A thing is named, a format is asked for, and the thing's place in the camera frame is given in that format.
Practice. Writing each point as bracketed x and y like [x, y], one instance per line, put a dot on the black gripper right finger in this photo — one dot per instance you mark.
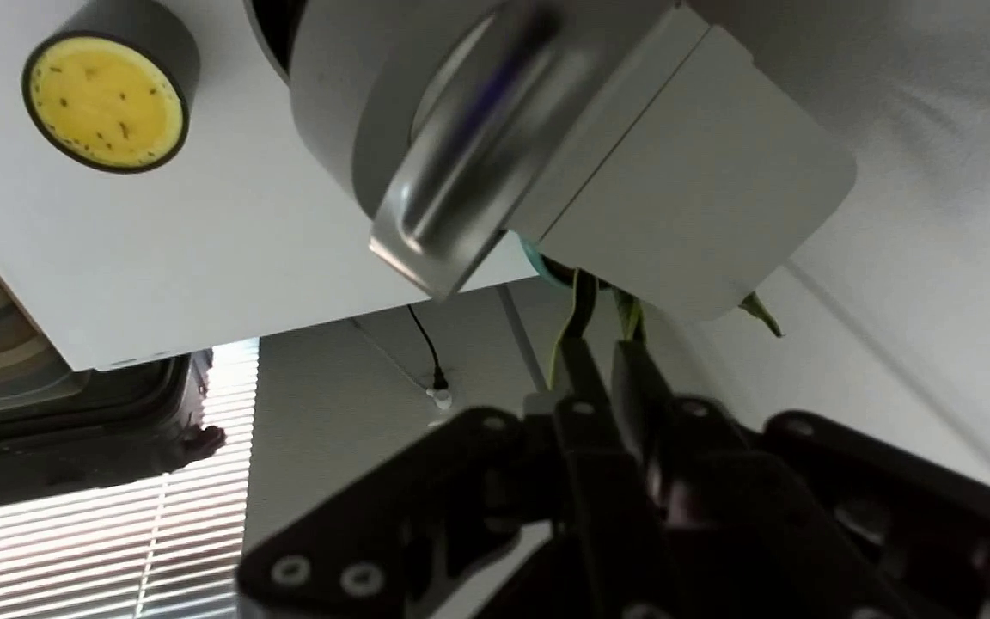
[648, 408]

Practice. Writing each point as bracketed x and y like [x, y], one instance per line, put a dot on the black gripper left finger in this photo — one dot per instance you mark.
[587, 390]

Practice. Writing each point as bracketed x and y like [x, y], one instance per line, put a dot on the white window blinds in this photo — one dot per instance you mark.
[95, 538]

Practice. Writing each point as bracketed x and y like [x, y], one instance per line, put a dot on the black cylinder with yellow end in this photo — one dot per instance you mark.
[113, 90]

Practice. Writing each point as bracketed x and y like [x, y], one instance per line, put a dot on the black sofa frame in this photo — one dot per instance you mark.
[69, 433]

